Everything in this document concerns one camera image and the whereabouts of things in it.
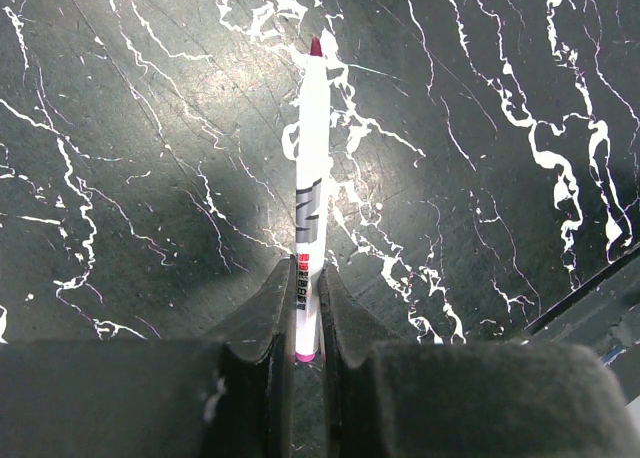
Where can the purple whiteboard pen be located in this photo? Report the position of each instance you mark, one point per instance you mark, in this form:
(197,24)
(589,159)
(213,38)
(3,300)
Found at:
(311,180)

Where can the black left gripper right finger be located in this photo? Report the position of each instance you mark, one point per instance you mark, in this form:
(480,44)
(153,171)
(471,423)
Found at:
(390,398)

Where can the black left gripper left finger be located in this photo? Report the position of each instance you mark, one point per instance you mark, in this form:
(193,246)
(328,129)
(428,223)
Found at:
(226,393)

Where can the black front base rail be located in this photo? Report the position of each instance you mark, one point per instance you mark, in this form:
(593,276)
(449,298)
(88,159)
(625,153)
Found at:
(602,314)

